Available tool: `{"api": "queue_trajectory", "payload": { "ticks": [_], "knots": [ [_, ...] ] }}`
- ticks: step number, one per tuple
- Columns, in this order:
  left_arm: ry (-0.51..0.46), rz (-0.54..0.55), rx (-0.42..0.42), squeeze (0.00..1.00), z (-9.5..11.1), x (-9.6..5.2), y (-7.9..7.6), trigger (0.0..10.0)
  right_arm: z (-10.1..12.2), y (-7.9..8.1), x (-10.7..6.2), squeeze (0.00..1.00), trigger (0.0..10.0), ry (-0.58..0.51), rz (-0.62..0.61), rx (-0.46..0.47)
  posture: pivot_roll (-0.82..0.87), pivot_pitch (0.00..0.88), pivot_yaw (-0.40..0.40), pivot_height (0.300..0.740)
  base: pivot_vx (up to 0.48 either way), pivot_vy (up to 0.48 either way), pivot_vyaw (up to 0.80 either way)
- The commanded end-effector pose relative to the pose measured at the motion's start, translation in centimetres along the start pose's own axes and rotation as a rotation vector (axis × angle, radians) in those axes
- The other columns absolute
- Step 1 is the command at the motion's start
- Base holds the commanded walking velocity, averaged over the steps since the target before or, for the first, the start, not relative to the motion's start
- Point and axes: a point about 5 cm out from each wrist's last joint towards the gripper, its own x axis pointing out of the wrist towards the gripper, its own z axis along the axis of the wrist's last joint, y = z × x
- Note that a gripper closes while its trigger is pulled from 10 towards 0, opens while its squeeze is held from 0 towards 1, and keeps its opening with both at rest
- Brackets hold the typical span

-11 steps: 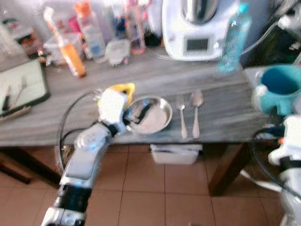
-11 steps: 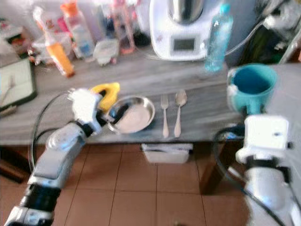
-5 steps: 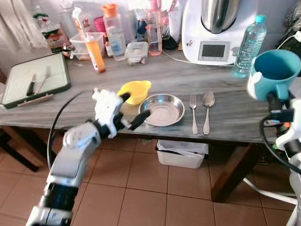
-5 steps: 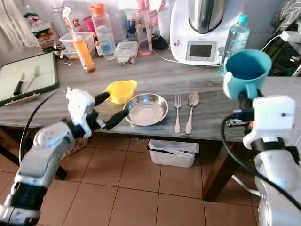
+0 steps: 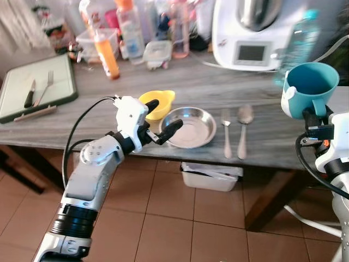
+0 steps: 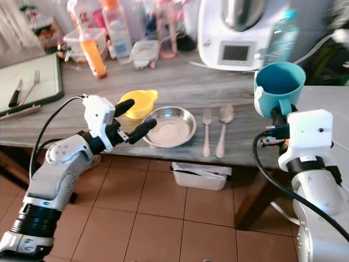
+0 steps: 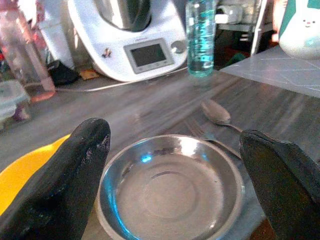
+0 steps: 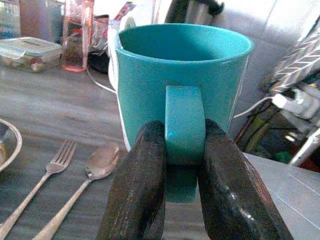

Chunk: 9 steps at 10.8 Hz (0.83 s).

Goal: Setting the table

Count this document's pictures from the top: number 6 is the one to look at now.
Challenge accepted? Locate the dark wooden furniture beam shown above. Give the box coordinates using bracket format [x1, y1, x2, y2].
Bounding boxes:
[0, 146, 34, 187]

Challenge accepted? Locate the pink drinking bottle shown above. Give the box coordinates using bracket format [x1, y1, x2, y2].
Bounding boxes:
[155, 0, 178, 59]

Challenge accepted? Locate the white power adapter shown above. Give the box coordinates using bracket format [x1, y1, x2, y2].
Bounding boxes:
[329, 28, 349, 45]

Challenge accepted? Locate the round steel plate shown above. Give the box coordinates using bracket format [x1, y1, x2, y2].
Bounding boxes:
[143, 106, 197, 149]

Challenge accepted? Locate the steel fork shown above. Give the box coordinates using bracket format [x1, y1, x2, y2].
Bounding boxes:
[201, 108, 214, 159]
[22, 69, 41, 106]

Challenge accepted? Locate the steel spoon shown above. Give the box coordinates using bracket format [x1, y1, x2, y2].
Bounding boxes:
[215, 104, 236, 160]

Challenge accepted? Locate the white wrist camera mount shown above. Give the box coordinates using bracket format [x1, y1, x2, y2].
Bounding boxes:
[278, 109, 335, 173]
[83, 96, 117, 138]

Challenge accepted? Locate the clear plastic storage box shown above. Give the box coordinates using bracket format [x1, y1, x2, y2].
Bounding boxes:
[62, 28, 109, 63]

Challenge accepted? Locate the pale handled knife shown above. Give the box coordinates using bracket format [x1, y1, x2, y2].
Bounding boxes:
[0, 103, 43, 121]

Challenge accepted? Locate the white kitchen machine steel bowl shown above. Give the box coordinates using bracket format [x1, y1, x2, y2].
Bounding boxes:
[197, 0, 288, 72]

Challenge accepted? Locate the printed food packet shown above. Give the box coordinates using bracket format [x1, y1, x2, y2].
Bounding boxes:
[19, 5, 61, 53]

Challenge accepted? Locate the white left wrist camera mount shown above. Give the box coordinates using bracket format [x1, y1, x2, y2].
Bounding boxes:
[83, 96, 117, 138]

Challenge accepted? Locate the dark wooden table leg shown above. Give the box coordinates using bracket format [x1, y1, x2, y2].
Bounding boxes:
[234, 182, 280, 230]

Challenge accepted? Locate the yellow plastic bowl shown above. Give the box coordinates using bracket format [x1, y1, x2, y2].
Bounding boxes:
[118, 90, 159, 121]

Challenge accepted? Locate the orange sauce squeeze bottle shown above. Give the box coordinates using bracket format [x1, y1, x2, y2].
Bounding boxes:
[77, 30, 108, 80]

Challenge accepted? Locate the blue water bottle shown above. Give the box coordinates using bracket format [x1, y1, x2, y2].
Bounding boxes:
[261, 9, 301, 67]

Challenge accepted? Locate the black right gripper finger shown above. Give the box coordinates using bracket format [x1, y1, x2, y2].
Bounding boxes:
[269, 104, 291, 128]

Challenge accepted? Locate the teal ceramic mug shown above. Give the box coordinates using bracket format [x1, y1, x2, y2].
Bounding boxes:
[253, 62, 306, 120]

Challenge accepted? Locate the black bag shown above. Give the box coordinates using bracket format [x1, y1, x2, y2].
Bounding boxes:
[302, 43, 349, 86]

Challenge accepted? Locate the clear bottle orange cap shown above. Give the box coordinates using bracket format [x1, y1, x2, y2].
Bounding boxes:
[100, 0, 134, 60]

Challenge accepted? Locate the small clear lidded container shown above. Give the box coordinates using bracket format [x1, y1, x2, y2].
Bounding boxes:
[129, 40, 162, 70]

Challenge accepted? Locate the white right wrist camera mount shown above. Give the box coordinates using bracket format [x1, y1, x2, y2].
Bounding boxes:
[278, 109, 335, 173]

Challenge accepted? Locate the green rimmed cutting board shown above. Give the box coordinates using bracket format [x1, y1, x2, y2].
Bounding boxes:
[0, 53, 65, 116]

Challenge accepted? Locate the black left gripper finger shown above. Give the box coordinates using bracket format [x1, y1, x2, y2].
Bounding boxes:
[113, 98, 136, 118]
[124, 118, 158, 145]

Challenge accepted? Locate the black handled knife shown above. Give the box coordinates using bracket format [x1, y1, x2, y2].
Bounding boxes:
[8, 79, 23, 108]

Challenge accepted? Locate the white plastic bin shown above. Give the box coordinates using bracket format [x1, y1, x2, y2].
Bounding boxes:
[170, 161, 232, 192]

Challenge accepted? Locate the white floor cable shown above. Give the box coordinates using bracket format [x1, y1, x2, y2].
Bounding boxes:
[269, 200, 302, 226]

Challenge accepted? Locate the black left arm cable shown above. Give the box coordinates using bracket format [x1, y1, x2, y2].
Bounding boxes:
[32, 96, 88, 181]

